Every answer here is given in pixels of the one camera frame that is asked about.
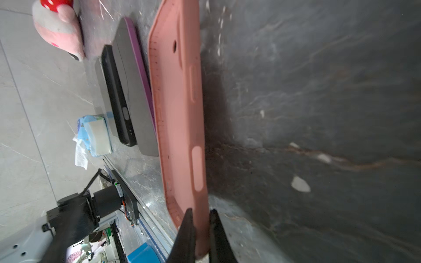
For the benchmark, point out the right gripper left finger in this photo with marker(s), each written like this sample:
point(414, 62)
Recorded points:
point(183, 250)

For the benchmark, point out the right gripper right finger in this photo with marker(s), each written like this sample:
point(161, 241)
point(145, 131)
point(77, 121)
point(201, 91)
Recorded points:
point(220, 249)

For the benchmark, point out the black phone case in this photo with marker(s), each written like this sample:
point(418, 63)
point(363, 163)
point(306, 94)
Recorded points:
point(123, 123)

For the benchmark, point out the pink phone case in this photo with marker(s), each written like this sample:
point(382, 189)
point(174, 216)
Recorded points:
point(175, 73)

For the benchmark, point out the long black phone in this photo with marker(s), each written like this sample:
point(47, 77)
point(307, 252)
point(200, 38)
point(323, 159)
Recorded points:
point(135, 86)

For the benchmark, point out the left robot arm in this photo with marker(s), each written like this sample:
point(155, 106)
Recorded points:
point(75, 218)

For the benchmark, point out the wet wipes pack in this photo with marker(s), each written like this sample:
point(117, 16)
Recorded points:
point(92, 137)

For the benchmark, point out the pink pig plush toy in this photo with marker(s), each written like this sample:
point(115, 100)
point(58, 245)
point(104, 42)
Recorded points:
point(57, 23)

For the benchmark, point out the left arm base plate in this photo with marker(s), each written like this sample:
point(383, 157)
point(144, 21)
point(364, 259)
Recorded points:
point(130, 201)

